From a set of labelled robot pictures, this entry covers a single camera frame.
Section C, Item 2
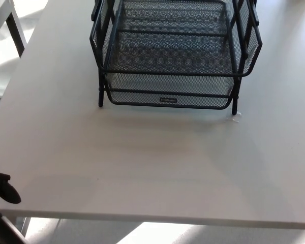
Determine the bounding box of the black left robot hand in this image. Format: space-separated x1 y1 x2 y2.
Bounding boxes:
0 170 22 204

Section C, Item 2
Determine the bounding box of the black mesh sliding tray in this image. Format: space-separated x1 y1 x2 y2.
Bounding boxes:
89 0 263 77

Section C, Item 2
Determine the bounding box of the grey metal desk leg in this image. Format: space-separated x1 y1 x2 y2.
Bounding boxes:
15 217 33 239

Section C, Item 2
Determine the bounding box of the dark brown bar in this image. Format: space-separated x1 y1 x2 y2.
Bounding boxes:
0 209 28 244

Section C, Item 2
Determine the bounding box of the white side table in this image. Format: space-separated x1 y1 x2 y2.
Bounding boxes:
0 0 26 58

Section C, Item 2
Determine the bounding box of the black mesh tray with label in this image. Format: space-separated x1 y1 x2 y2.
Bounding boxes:
103 72 239 110

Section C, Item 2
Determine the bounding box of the small black mesh tray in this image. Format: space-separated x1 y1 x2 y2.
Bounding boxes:
113 0 232 36

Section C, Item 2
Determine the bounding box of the black metal tray rack frame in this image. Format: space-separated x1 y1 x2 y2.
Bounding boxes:
90 0 260 115

